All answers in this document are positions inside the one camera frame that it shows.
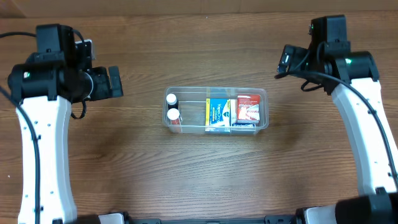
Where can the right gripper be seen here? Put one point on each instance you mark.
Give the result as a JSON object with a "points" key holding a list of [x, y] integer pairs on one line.
{"points": [[286, 59]]}

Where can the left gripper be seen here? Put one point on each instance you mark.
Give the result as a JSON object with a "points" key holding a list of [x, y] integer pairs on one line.
{"points": [[115, 81]]}

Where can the red caplet box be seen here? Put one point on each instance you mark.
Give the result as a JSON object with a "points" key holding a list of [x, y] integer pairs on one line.
{"points": [[248, 109]]}

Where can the black bottle white cap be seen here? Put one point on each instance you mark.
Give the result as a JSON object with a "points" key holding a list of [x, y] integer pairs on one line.
{"points": [[172, 101]]}

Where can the orange tube white cap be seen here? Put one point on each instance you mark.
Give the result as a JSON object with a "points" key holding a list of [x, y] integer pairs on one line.
{"points": [[173, 115]]}

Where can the white Hansaplast plaster box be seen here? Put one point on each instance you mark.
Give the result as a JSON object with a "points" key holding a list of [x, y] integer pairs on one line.
{"points": [[233, 116]]}

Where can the blue yellow VapoDrops box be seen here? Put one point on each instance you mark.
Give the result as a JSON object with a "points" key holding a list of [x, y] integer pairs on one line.
{"points": [[217, 112]]}

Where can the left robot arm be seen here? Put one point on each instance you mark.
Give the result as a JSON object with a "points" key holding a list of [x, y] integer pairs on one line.
{"points": [[43, 90]]}

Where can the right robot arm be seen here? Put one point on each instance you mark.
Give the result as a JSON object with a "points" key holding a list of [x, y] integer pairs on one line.
{"points": [[352, 80]]}

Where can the clear plastic container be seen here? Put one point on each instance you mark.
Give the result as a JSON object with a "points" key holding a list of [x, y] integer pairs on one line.
{"points": [[192, 106]]}

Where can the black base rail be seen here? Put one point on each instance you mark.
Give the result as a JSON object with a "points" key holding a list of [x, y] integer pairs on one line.
{"points": [[211, 220]]}

